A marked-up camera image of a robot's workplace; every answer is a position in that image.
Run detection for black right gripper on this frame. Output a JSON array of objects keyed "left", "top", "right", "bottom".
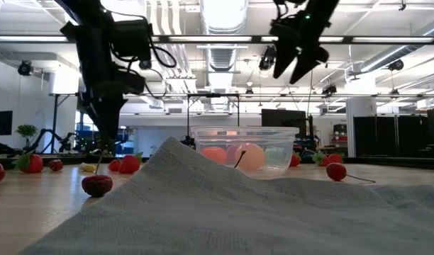
[{"left": 269, "top": 0, "right": 340, "bottom": 85}]

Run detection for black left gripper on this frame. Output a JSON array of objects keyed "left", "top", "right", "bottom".
[{"left": 74, "top": 66, "right": 146, "bottom": 141}]

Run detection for red strawberry with green leaf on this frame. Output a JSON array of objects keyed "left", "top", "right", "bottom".
[
  {"left": 118, "top": 152, "right": 144, "bottom": 175},
  {"left": 311, "top": 152, "right": 330, "bottom": 167}
]

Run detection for dark red cherry with stem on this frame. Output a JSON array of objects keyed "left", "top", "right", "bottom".
[{"left": 81, "top": 150, "right": 114, "bottom": 198}]

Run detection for red strawberry with large leaf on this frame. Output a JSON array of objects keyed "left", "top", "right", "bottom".
[{"left": 11, "top": 150, "right": 45, "bottom": 174}]

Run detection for green round fruit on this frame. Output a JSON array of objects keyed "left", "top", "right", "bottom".
[{"left": 265, "top": 147, "right": 287, "bottom": 166}]

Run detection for peach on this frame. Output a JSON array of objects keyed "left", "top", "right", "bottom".
[{"left": 235, "top": 142, "right": 267, "bottom": 171}]

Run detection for pinkish red round fruit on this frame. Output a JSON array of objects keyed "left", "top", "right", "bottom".
[{"left": 226, "top": 144, "right": 241, "bottom": 164}]

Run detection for long black crossbar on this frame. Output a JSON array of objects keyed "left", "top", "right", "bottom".
[{"left": 0, "top": 34, "right": 434, "bottom": 45}]

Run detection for black metal stand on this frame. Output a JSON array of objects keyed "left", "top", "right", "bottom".
[{"left": 48, "top": 92, "right": 83, "bottom": 154}]

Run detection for black computer monitor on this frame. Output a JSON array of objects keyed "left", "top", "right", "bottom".
[{"left": 261, "top": 108, "right": 308, "bottom": 140}]

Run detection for leafy green potted plant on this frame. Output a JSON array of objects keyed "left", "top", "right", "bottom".
[{"left": 14, "top": 123, "right": 39, "bottom": 149}]

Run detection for shelf with red boxes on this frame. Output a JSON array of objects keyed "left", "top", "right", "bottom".
[{"left": 332, "top": 123, "right": 348, "bottom": 145}]

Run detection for black partition panels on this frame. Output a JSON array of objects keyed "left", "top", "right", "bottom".
[{"left": 353, "top": 115, "right": 430, "bottom": 159}]

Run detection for clear plastic container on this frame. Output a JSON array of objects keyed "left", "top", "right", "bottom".
[{"left": 191, "top": 126, "right": 300, "bottom": 181}]

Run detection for grey cloth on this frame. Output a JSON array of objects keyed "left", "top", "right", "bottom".
[{"left": 21, "top": 137, "right": 434, "bottom": 255}]

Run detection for black hanging camera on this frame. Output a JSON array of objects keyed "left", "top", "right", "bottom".
[{"left": 258, "top": 45, "right": 278, "bottom": 72}]

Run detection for silver ventilation duct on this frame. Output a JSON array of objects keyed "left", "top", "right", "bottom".
[{"left": 199, "top": 0, "right": 249, "bottom": 111}]

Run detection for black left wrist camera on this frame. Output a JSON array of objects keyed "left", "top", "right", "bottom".
[{"left": 112, "top": 19, "right": 153, "bottom": 62}]

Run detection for black left camera cable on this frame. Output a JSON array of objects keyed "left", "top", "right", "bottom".
[{"left": 106, "top": 9, "right": 178, "bottom": 101}]

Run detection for black metal frame rig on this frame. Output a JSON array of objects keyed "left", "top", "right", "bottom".
[{"left": 186, "top": 93, "right": 241, "bottom": 142}]

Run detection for dark wall screen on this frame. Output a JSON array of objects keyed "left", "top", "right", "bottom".
[{"left": 0, "top": 110, "right": 13, "bottom": 137}]

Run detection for black aluminium table frame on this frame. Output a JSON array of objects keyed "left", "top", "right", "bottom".
[{"left": 0, "top": 152, "right": 434, "bottom": 170}]

